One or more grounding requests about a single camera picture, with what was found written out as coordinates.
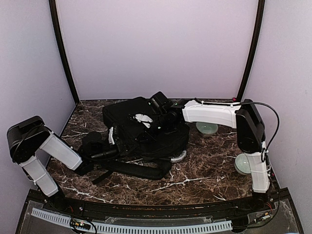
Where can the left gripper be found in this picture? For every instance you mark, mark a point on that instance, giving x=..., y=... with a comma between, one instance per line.
x=121, y=147

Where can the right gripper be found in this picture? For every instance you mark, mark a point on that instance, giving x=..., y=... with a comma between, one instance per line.
x=150, y=139

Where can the black student backpack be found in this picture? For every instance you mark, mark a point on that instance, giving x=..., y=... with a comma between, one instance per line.
x=147, y=160

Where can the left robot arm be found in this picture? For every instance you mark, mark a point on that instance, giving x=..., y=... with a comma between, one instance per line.
x=32, y=135

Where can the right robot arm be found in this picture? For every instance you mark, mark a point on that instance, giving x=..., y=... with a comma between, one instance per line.
x=241, y=116

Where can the far celadon bowl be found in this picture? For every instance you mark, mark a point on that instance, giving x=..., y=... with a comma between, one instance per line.
x=206, y=129

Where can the celadon bowl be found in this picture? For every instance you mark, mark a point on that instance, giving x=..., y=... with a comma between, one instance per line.
x=241, y=165
x=206, y=129

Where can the small circuit board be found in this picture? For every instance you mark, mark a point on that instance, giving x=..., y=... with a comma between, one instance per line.
x=79, y=225

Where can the near celadon bowl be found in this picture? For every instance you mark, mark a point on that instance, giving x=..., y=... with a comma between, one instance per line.
x=241, y=165

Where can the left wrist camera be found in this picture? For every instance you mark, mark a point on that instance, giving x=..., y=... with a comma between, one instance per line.
x=113, y=135

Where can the white slotted cable duct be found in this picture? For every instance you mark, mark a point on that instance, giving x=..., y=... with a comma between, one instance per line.
x=117, y=225

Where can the left black frame post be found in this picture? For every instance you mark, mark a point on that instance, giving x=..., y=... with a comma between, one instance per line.
x=61, y=50

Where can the black frame post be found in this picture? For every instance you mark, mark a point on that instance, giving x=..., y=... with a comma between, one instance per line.
x=252, y=50
x=61, y=50

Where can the right black frame post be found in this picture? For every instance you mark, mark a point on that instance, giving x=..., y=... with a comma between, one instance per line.
x=252, y=50

